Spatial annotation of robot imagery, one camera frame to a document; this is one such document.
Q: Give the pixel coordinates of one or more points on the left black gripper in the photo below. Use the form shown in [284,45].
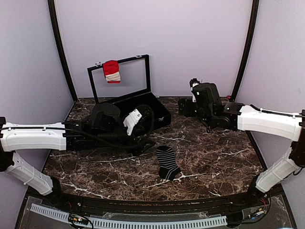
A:
[139,148]

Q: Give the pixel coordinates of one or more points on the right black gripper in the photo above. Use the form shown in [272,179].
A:
[184,103]

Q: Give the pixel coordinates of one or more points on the black white striped sock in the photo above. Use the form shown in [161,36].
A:
[167,163]

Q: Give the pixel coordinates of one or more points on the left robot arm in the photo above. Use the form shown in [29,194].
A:
[104,127]

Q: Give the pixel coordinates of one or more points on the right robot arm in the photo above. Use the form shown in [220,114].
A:
[206,105]

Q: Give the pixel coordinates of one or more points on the black display case box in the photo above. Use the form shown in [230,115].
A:
[162,116]

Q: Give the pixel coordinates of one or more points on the red and beige sock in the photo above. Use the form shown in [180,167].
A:
[111,71]

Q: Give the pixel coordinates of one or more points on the small green circuit board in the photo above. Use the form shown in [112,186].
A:
[76,219]

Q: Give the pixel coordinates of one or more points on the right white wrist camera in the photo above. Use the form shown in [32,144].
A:
[194,82]

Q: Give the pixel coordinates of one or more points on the black front rail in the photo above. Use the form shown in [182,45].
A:
[86,203]

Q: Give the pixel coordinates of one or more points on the white slotted cable duct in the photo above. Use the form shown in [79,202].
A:
[129,221]

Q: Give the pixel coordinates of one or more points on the right black frame post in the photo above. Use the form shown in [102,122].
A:
[246,51]

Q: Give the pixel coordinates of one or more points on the black frame post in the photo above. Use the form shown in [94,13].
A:
[60,49]
[246,51]

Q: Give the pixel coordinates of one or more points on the left black frame post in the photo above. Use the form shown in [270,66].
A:
[60,49]

